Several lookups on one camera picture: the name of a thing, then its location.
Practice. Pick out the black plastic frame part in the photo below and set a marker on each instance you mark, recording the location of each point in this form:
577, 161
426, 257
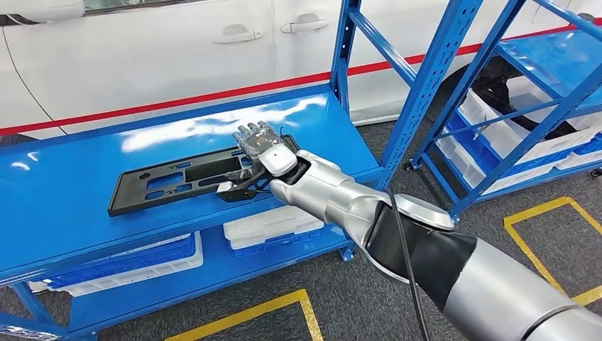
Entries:
124, 197

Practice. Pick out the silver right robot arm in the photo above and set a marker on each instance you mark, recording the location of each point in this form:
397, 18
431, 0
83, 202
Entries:
338, 193

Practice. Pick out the black trim part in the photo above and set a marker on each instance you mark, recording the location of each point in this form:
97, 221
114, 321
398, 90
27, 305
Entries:
494, 89

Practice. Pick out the blue metal shelf rack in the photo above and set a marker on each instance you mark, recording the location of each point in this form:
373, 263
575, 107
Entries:
70, 188

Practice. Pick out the blue wheeled shelf rack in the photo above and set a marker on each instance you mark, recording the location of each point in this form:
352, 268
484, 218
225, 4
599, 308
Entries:
555, 61

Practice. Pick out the white plastic bin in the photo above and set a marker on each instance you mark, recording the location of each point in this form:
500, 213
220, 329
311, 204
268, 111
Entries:
268, 228
512, 136

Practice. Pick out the white plastic crate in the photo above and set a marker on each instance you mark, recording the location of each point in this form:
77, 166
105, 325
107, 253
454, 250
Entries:
517, 176
196, 254
583, 162

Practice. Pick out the white car with red stripe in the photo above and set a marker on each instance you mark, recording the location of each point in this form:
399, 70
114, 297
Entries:
141, 56

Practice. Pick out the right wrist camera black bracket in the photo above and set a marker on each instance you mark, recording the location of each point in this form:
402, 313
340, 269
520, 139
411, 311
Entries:
235, 193

